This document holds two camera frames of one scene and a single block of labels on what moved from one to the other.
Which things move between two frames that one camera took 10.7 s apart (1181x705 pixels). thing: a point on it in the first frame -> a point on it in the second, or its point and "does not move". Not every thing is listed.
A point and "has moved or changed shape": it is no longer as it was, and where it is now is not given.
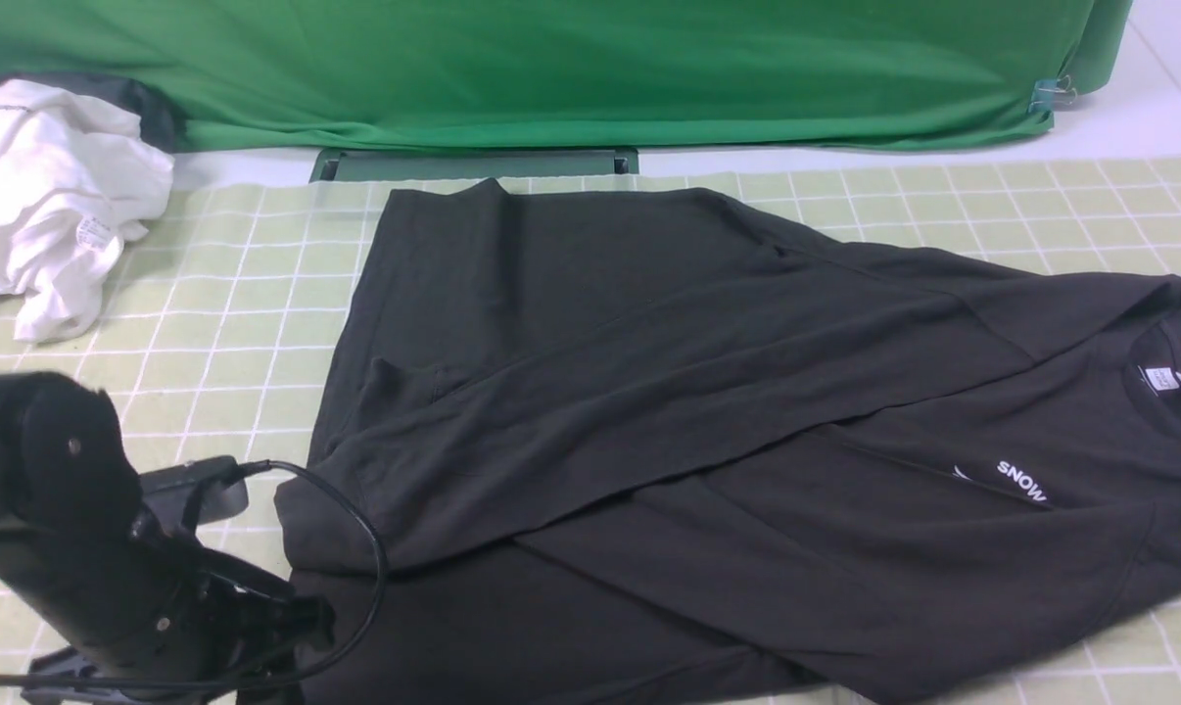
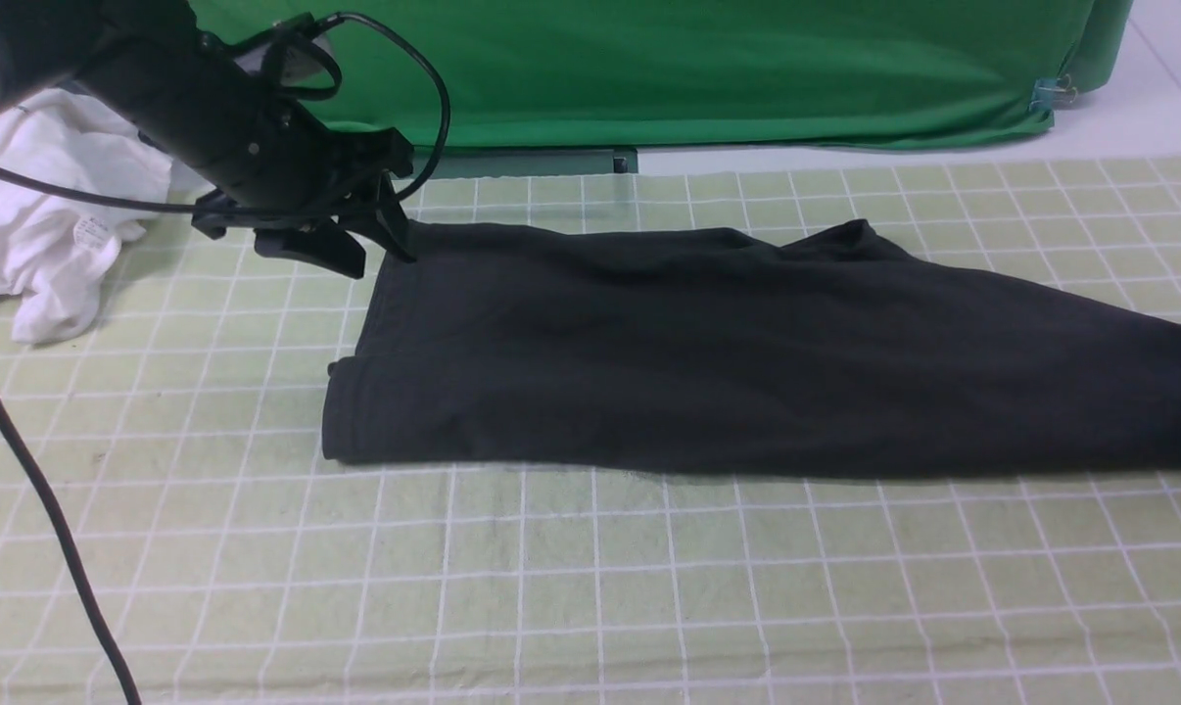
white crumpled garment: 56,180 does not move
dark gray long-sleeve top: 606,445 has moved or changed shape
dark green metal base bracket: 424,164 does not move
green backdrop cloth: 253,75 does not move
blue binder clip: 1051,93 does not move
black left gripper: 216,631 -> 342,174
